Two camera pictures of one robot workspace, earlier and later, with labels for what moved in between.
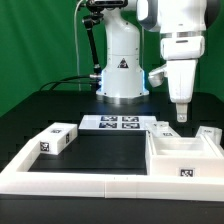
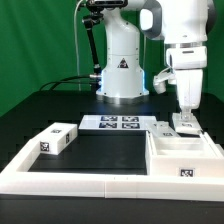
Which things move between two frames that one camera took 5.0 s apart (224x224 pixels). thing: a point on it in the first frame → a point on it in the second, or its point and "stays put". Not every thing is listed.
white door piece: x=214 y=135 → x=192 y=126
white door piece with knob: x=162 y=130 stays put
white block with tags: x=57 y=138 stays put
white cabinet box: x=192 y=156 stays put
